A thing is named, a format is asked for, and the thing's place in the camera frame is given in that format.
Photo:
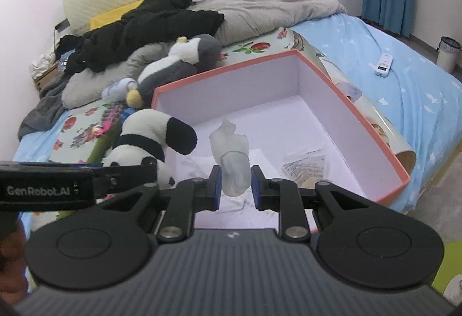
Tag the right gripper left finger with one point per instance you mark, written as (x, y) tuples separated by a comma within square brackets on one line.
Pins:
[(182, 203)]

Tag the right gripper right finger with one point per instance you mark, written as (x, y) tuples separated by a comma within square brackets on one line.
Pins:
[(283, 197)]

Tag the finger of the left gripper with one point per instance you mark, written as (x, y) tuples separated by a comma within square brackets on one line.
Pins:
[(118, 179)]

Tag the clear printed plastic packet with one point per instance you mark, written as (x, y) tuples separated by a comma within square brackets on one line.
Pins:
[(305, 166)]

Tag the panda plush toy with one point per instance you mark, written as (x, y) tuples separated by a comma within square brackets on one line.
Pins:
[(145, 136)]

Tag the translucent white silicone piece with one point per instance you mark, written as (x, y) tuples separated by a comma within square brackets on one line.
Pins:
[(231, 153)]

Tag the long green plush stem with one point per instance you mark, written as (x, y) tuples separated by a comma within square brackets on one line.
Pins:
[(103, 144)]

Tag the orange storage box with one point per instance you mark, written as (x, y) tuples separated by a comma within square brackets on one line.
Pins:
[(283, 103)]

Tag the dark grey towel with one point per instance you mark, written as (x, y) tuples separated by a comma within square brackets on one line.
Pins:
[(47, 112)]

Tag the grey white penguin plush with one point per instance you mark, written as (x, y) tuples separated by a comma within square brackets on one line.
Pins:
[(185, 58)]

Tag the white remote control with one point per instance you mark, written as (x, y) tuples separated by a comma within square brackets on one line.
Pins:
[(384, 65)]

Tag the light blue bed sheet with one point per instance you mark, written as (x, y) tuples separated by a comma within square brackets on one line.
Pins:
[(422, 101)]

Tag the black clothing pile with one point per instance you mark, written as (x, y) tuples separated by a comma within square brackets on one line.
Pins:
[(151, 22)]

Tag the grey quilt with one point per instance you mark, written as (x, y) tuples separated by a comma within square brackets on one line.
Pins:
[(245, 19)]

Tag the white waste bin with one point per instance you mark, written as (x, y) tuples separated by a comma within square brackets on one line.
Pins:
[(447, 53)]

